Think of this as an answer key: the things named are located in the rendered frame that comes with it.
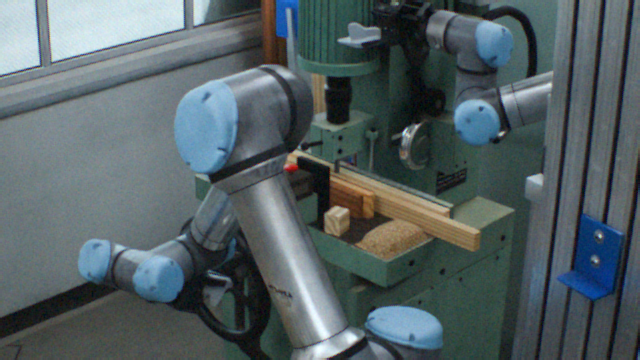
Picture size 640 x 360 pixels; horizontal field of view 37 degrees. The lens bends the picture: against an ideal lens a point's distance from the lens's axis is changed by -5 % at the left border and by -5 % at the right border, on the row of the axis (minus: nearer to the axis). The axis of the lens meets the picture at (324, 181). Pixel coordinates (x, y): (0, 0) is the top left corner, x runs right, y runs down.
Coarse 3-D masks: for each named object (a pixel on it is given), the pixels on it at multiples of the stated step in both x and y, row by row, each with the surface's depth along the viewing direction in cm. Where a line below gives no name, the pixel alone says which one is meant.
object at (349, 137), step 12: (324, 120) 220; (360, 120) 221; (372, 120) 222; (312, 132) 219; (324, 132) 216; (336, 132) 215; (348, 132) 218; (360, 132) 221; (324, 144) 217; (336, 144) 216; (348, 144) 219; (360, 144) 222; (324, 156) 218; (336, 156) 217
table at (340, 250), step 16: (320, 208) 219; (320, 224) 212; (352, 224) 212; (368, 224) 212; (320, 240) 209; (336, 240) 205; (352, 240) 205; (432, 240) 206; (320, 256) 210; (336, 256) 207; (352, 256) 203; (368, 256) 200; (400, 256) 199; (416, 256) 203; (432, 256) 208; (352, 272) 205; (368, 272) 201; (384, 272) 198; (400, 272) 201
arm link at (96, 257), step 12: (96, 240) 168; (84, 252) 169; (96, 252) 167; (108, 252) 167; (84, 264) 168; (96, 264) 166; (108, 264) 167; (84, 276) 168; (96, 276) 167; (108, 276) 167
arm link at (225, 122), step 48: (192, 96) 135; (240, 96) 135; (288, 96) 141; (192, 144) 136; (240, 144) 134; (240, 192) 137; (288, 192) 139; (288, 240) 137; (288, 288) 137; (288, 336) 141; (336, 336) 138
